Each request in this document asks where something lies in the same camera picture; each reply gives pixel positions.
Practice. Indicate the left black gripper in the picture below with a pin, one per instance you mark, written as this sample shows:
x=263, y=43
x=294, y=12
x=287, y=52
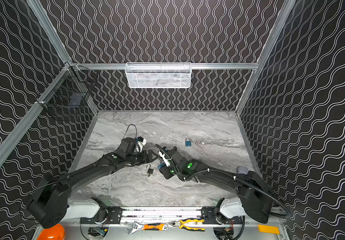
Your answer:
x=145, y=157

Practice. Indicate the blue padlock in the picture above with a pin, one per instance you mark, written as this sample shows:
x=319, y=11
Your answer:
x=188, y=142
x=161, y=165

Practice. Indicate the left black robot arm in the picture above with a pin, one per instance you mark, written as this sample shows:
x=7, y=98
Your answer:
x=48, y=203

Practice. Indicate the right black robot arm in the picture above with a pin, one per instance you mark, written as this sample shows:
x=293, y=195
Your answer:
x=256, y=197

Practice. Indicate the black padlock middle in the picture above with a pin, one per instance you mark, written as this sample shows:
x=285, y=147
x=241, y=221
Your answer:
x=150, y=170

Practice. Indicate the orange hard hat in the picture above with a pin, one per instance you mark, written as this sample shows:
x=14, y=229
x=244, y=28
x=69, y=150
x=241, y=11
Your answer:
x=56, y=232

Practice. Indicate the yellow tag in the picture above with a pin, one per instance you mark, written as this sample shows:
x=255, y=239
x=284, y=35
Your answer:
x=268, y=229

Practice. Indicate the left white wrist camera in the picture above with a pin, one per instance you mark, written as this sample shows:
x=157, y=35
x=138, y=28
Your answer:
x=141, y=142

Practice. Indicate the yellow handled pliers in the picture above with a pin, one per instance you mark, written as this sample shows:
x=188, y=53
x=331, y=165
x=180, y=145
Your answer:
x=193, y=225

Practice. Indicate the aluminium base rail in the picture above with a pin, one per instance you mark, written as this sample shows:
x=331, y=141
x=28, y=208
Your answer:
x=126, y=215

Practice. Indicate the adjustable wrench orange handle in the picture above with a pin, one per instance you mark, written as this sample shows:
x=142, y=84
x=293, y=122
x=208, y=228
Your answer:
x=135, y=227

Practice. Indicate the white wire basket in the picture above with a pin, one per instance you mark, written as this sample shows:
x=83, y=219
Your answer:
x=158, y=75

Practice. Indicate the black wire basket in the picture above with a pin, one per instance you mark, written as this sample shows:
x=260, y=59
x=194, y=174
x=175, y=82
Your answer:
x=71, y=98

